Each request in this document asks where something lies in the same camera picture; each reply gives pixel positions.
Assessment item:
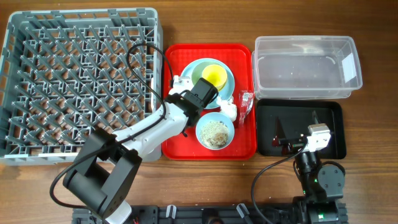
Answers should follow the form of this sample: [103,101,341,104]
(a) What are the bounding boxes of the leftover rice and scraps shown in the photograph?
[200,121,229,149]

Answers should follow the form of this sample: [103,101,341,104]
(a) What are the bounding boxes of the light blue small bowl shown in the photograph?
[195,112,234,151]

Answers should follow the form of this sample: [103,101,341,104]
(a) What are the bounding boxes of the white napkin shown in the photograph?
[216,96,238,122]

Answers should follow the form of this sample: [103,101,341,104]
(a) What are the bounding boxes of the red ketchup sachet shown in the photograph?
[238,90,254,127]

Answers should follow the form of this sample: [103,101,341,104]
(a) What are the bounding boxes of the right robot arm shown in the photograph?
[272,118,345,223]

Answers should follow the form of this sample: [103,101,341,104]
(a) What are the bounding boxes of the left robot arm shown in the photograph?
[63,78,218,223]

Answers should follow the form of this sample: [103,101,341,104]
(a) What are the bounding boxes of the black plastic waste tray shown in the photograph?
[256,99,347,159]

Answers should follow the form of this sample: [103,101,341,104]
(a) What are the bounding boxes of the grey plastic dishwasher rack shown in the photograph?
[1,7,163,166]

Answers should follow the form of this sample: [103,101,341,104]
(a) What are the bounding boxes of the light green bowl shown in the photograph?
[192,61,225,84]

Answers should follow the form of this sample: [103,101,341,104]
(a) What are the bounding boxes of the yellow plastic cup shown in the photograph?
[201,64,228,91]

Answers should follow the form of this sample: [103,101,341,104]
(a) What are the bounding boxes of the light blue plate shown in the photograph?
[181,58,235,100]

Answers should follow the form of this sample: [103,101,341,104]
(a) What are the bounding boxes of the red plastic serving tray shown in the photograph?
[162,44,257,161]

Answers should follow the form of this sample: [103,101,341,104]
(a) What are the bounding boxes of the clear plastic storage bin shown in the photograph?
[252,35,363,100]

